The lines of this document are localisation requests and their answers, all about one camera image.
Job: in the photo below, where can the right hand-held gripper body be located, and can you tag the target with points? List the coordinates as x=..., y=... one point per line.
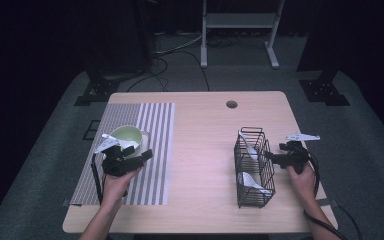
x=297, y=158

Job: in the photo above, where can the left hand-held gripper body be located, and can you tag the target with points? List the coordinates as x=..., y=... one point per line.
x=120, y=166

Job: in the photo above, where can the white ceramic spoon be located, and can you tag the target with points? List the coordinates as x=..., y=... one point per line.
x=128, y=143
x=251, y=152
x=248, y=179

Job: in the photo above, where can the green bowl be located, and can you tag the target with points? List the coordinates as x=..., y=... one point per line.
x=130, y=133

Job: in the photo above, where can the person's left hand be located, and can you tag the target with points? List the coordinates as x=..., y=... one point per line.
x=116, y=190

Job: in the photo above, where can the person's right hand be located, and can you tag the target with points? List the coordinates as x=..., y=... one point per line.
x=305, y=185

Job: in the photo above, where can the white square plate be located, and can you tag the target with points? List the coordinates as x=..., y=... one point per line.
x=145, y=141

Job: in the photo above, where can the grey striped placemat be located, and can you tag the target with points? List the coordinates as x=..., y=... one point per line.
x=156, y=133

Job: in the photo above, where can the grey tape strip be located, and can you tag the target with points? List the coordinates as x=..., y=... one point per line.
x=323, y=201

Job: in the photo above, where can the black stand base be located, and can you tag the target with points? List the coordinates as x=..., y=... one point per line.
x=323, y=91
x=96, y=91

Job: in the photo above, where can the white metal stand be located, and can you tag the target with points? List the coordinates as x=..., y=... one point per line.
x=240, y=20

